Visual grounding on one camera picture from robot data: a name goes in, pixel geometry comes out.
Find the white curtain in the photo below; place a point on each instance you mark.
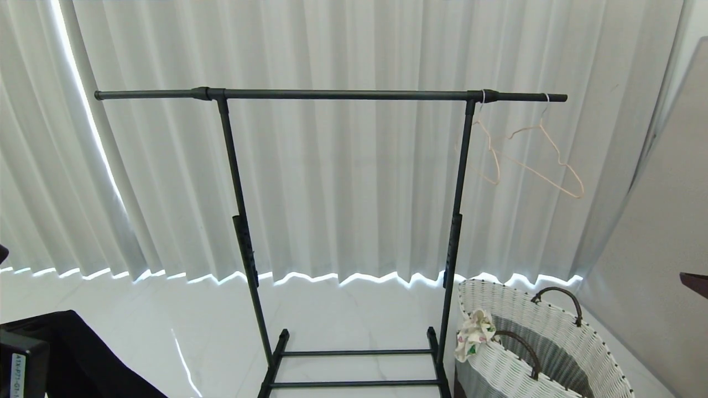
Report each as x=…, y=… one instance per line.
x=343, y=182

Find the white laundry basket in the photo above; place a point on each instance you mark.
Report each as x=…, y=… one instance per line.
x=553, y=331

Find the black clothes rack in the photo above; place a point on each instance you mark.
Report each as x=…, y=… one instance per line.
x=332, y=94

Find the pink clothes hanger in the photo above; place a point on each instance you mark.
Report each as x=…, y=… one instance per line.
x=496, y=166
x=545, y=173

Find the black garment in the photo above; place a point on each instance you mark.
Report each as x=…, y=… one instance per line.
x=94, y=359

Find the cream printed garment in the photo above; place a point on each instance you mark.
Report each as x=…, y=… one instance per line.
x=474, y=334

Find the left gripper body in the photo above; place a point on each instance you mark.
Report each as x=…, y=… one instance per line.
x=33, y=370

